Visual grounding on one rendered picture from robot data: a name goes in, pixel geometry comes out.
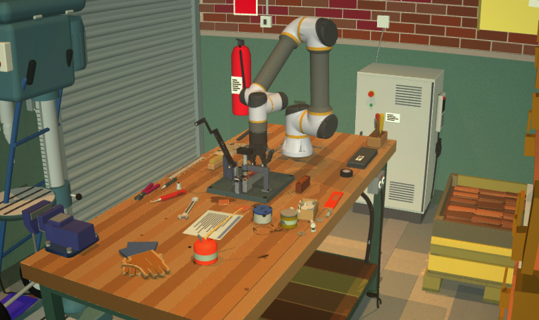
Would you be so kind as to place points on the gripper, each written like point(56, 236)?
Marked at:
point(258, 141)

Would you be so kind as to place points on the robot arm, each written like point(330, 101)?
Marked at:
point(318, 75)

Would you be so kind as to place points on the copper busbar link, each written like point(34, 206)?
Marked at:
point(250, 177)

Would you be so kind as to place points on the dark grey fixture base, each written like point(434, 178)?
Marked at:
point(278, 182)

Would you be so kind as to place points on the brown copper block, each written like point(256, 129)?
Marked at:
point(302, 183)

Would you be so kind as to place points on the small copper piece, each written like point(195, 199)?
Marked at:
point(224, 202)

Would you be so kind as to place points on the white bolt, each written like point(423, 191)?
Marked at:
point(313, 226)

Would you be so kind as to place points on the blue grey pad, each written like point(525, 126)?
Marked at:
point(139, 248)

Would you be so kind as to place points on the yellow crate of copper bars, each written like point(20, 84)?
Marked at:
point(472, 234)

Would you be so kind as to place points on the wooden bench brush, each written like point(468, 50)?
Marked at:
point(215, 163)

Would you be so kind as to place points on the small cardboard parts box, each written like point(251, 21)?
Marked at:
point(307, 210)

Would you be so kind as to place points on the steel rule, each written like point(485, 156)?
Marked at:
point(187, 168)

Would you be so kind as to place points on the red fire extinguisher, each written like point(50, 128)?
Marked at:
point(241, 79)

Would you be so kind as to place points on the white printed paper sheet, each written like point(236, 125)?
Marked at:
point(212, 224)

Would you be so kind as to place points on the orange plastic tag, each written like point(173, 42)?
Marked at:
point(333, 199)

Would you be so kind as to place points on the silver open wrench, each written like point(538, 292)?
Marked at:
point(189, 208)

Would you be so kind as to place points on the black tape roll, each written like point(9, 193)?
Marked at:
point(346, 172)

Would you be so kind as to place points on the black marker pen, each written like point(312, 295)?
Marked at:
point(169, 183)

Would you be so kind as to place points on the red scriber pen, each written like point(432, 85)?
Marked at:
point(172, 195)

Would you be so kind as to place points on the black flat case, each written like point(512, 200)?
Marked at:
point(362, 157)

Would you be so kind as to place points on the wooden top workbench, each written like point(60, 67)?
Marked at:
point(260, 265)

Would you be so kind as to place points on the orange oil can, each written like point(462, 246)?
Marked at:
point(205, 255)

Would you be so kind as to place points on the wooden screwdriver holder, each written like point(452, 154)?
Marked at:
point(377, 140)

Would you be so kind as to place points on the grey socket box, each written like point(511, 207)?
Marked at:
point(377, 183)

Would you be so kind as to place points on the beige control cabinet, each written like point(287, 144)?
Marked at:
point(397, 146)

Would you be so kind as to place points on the grey roller shutter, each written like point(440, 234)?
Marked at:
point(132, 97)

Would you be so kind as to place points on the tan work gloves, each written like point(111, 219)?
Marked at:
point(146, 264)

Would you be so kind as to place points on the white junction box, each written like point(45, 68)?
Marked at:
point(383, 22)

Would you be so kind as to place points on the blue bench vise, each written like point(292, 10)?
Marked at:
point(68, 232)

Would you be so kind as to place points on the teal drill press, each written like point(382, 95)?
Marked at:
point(26, 57)

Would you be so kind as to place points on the orange wooden rack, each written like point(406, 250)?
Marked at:
point(534, 198)

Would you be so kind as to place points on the yellow notice board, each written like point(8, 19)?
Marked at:
point(512, 15)

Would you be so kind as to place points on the blue hinge bracket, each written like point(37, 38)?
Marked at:
point(228, 168)

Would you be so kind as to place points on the white wall switch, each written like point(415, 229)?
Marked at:
point(265, 21)

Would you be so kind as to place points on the red wall sign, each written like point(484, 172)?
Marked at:
point(245, 6)

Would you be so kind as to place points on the blue frame stool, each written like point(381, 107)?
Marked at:
point(17, 202)

